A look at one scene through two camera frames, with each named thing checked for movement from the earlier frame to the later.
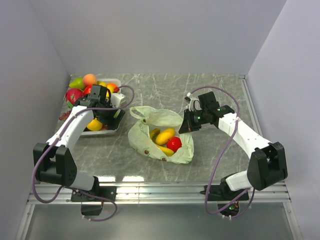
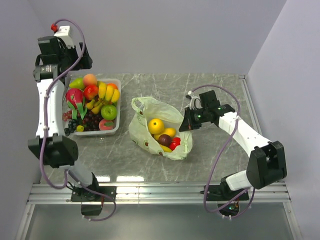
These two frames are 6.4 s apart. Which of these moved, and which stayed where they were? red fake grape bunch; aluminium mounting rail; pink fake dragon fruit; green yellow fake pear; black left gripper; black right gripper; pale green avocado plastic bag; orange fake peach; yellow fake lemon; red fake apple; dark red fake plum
Moved: black left gripper; yellow fake lemon; pale green avocado plastic bag; dark red fake plum
Stayed: pink fake dragon fruit; orange fake peach; black right gripper; red fake grape bunch; aluminium mounting rail; red fake apple; green yellow fake pear
